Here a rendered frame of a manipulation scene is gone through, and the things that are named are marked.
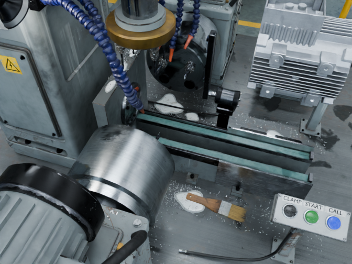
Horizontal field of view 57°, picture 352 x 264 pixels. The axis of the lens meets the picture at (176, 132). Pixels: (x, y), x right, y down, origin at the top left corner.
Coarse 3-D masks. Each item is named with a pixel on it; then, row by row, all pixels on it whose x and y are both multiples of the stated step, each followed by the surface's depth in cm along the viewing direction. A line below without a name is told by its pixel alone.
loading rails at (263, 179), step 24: (144, 120) 118; (168, 120) 117; (168, 144) 110; (192, 144) 119; (216, 144) 115; (240, 144) 111; (264, 144) 111; (288, 144) 109; (192, 168) 112; (216, 168) 108; (240, 168) 103; (264, 168) 104; (288, 168) 113; (240, 192) 109; (264, 192) 108; (288, 192) 104
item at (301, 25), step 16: (272, 0) 73; (288, 0) 73; (304, 0) 72; (320, 0) 70; (272, 16) 67; (288, 16) 66; (304, 16) 65; (320, 16) 64; (272, 32) 70; (288, 32) 69; (304, 32) 68
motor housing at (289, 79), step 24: (336, 24) 69; (264, 48) 71; (288, 48) 70; (312, 48) 69; (336, 48) 68; (264, 72) 73; (288, 72) 72; (312, 72) 70; (336, 72) 69; (336, 96) 72
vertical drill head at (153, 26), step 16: (128, 0) 76; (144, 0) 75; (112, 16) 84; (128, 16) 79; (144, 16) 78; (160, 16) 80; (112, 32) 80; (128, 32) 79; (144, 32) 79; (160, 32) 79; (128, 48) 81; (144, 48) 80
